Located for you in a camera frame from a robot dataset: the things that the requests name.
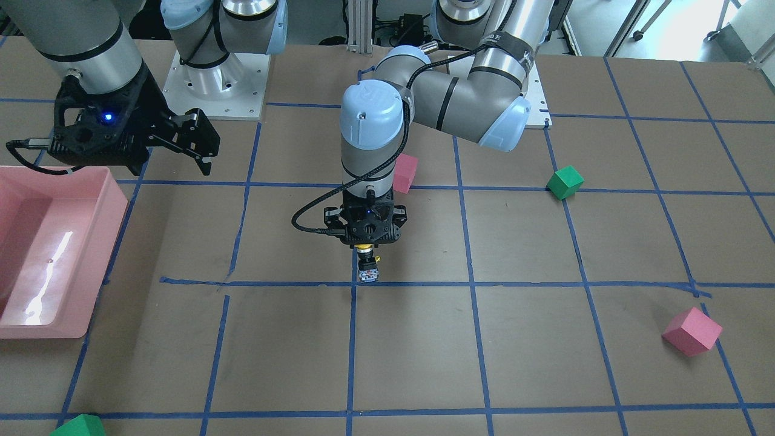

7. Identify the black gripper centre arm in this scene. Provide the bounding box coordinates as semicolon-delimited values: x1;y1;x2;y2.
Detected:
324;188;407;246

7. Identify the yellow emergency stop button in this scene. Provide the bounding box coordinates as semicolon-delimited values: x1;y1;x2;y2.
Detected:
354;245;380;283

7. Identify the pink foam cube upper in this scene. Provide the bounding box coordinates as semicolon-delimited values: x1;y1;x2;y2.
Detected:
392;153;418;194

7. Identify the pink foam cube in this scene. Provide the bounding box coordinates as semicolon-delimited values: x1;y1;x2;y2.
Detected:
392;153;418;194
662;307;723;357

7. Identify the pink plastic tray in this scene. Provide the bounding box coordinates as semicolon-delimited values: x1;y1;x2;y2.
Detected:
1;166;128;339

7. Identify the green foam cube centre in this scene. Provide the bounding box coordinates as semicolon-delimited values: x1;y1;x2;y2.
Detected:
546;165;585;200

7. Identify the green foam cube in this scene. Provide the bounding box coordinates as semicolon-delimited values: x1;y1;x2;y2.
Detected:
546;165;585;200
50;414;106;436

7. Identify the green foam cube far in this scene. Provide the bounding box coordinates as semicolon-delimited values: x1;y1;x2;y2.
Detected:
50;414;106;436

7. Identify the pink foam cube lower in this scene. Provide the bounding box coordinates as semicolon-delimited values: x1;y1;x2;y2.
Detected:
662;307;723;357

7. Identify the black gripper cable centre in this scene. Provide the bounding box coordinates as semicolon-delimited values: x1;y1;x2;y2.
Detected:
291;45;485;236

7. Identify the aluminium frame post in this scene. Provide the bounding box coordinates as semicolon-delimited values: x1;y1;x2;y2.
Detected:
346;0;374;57

